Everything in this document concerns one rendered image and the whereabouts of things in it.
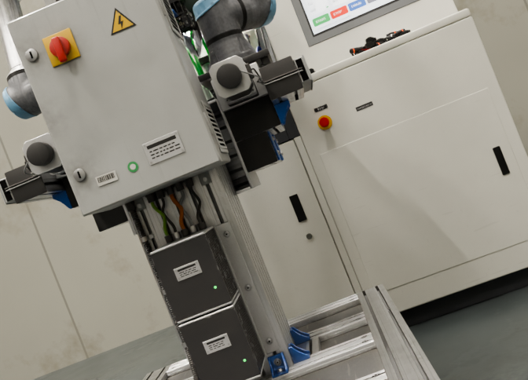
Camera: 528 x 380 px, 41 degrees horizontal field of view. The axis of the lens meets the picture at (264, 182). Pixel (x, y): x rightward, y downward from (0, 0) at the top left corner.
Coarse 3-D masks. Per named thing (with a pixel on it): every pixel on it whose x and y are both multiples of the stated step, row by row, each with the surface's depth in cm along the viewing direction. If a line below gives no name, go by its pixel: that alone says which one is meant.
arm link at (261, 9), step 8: (248, 0) 214; (256, 0) 215; (264, 0) 216; (272, 0) 218; (248, 8) 213; (256, 8) 214; (264, 8) 216; (272, 8) 218; (248, 16) 213; (256, 16) 215; (264, 16) 217; (272, 16) 220; (248, 24) 215; (256, 24) 218; (264, 24) 221
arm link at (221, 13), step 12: (204, 0) 207; (216, 0) 207; (228, 0) 210; (240, 0) 212; (204, 12) 207; (216, 12) 207; (228, 12) 208; (240, 12) 211; (204, 24) 208; (216, 24) 207; (228, 24) 207; (240, 24) 213; (204, 36) 210
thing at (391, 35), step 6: (402, 30) 254; (408, 30) 250; (390, 36) 255; (396, 36) 254; (366, 42) 256; (372, 42) 255; (378, 42) 253; (384, 42) 254; (354, 48) 256; (360, 48) 256; (366, 48) 256; (354, 54) 261
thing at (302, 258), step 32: (288, 160) 253; (256, 192) 256; (288, 192) 254; (256, 224) 257; (288, 224) 255; (320, 224) 253; (288, 256) 256; (320, 256) 254; (288, 288) 256; (320, 288) 254; (352, 288) 253
